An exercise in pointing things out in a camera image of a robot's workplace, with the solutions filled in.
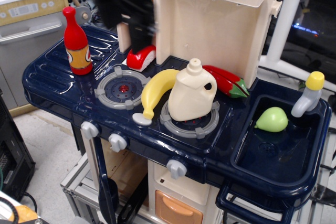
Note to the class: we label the grey toy dishwasher unit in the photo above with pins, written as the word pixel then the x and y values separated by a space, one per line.
pixel 28 28

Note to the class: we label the grey stove knob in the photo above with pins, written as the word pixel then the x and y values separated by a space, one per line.
pixel 176 169
pixel 117 142
pixel 89 130

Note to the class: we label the grey left stove burner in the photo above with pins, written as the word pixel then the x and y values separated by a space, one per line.
pixel 122 89

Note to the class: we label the grey left stove knob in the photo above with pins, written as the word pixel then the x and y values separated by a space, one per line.
pixel 89 130

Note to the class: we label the navy toy oven door handle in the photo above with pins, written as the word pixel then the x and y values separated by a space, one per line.
pixel 105 199

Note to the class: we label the yellow sponge object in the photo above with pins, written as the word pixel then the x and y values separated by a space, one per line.
pixel 24 214

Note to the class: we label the small grey round button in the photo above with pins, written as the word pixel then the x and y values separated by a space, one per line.
pixel 139 119

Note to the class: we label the orange toy drawer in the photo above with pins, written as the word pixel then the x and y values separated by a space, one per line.
pixel 172 210

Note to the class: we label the aluminium extrusion frame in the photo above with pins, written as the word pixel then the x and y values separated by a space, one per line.
pixel 81 186

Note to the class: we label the yellow toy banana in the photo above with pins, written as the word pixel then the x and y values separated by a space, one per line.
pixel 155 89

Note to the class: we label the grey toy faucet yellow cap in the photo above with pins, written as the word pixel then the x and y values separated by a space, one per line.
pixel 310 96

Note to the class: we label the cream toy detergent jug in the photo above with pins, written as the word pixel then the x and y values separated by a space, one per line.
pixel 193 94

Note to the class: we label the red toy chili pepper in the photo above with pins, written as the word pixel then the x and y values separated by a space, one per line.
pixel 228 83

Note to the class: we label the navy toy kitchen countertop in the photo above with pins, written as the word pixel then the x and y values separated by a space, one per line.
pixel 273 171

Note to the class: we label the grey right stove burner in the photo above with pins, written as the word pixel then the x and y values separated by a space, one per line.
pixel 197 128

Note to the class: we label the grey right stove knob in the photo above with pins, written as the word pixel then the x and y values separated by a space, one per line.
pixel 176 169

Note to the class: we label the grey stove burner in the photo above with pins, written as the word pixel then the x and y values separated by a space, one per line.
pixel 122 89
pixel 197 128

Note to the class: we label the green toy pear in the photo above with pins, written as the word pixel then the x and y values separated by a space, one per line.
pixel 273 120

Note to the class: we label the cream toy kitchen cabinet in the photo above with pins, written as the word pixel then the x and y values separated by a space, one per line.
pixel 228 34

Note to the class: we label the red toy ketchup bottle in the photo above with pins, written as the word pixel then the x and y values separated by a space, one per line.
pixel 76 44

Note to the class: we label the red white toy sushi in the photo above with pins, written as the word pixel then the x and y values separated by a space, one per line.
pixel 140 60

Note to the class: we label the black computer case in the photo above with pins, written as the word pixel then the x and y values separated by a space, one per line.
pixel 17 165

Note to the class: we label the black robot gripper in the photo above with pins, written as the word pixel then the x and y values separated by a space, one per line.
pixel 141 34

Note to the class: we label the grey middle stove knob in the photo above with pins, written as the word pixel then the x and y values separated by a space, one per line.
pixel 117 142

